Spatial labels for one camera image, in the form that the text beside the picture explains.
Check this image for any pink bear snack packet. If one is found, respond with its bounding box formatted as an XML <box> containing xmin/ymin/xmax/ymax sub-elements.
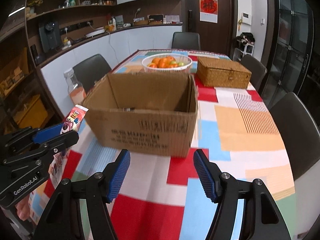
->
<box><xmin>48</xmin><ymin>105</ymin><xmax>88</xmax><ymax>187</ymax></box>

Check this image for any person's left hand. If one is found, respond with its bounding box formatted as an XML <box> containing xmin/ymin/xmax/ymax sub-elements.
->
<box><xmin>15</xmin><ymin>196</ymin><xmax>30</xmax><ymax>221</ymax></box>

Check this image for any orange drink bottle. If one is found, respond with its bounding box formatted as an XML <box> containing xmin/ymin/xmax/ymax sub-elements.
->
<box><xmin>64</xmin><ymin>68</ymin><xmax>86</xmax><ymax>105</ymax></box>

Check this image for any grey chair right near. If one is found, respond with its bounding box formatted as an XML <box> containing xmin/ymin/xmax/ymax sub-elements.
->
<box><xmin>270</xmin><ymin>92</ymin><xmax>319</xmax><ymax>180</ymax></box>

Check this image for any grey chair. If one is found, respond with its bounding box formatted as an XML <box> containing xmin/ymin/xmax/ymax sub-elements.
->
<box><xmin>240</xmin><ymin>54</ymin><xmax>267</xmax><ymax>92</ymax></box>
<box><xmin>73</xmin><ymin>54</ymin><xmax>111</xmax><ymax>93</ymax></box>
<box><xmin>270</xmin><ymin>92</ymin><xmax>319</xmax><ymax>180</ymax></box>

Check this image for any grey chair left side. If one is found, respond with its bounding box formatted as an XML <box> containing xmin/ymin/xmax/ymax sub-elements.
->
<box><xmin>73</xmin><ymin>54</ymin><xmax>111</xmax><ymax>93</ymax></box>

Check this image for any colourful patchwork tablecloth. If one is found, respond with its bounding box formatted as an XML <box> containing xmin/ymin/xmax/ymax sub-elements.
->
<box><xmin>24</xmin><ymin>49</ymin><xmax>297</xmax><ymax>240</ymax></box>

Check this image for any black coffee machine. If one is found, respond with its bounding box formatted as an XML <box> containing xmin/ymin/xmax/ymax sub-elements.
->
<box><xmin>39</xmin><ymin>21</ymin><xmax>62</xmax><ymax>53</ymax></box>

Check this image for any brown cardboard box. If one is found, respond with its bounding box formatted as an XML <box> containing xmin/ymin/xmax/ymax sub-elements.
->
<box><xmin>82</xmin><ymin>72</ymin><xmax>198</xmax><ymax>158</ymax></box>

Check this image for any grey chair right far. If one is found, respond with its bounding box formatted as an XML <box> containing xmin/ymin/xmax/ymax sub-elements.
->
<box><xmin>240</xmin><ymin>54</ymin><xmax>267</xmax><ymax>92</ymax></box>

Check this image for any woven wicker basket box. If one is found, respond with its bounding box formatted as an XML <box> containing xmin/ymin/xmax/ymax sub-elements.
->
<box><xmin>196</xmin><ymin>57</ymin><xmax>252</xmax><ymax>89</ymax></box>

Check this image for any white fruit basket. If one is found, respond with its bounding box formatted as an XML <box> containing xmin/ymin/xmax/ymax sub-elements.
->
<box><xmin>142</xmin><ymin>53</ymin><xmax>193</xmax><ymax>73</ymax></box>

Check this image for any grey chair far end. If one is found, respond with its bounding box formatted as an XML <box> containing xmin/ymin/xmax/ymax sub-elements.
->
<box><xmin>171</xmin><ymin>32</ymin><xmax>201</xmax><ymax>50</ymax></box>

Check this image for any dark wooden door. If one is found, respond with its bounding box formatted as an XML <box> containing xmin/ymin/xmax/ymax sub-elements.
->
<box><xmin>184</xmin><ymin>0</ymin><xmax>238</xmax><ymax>56</ymax></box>

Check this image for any red poster on door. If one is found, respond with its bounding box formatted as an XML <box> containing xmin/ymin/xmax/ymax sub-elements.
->
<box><xmin>199</xmin><ymin>0</ymin><xmax>218</xmax><ymax>23</ymax></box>

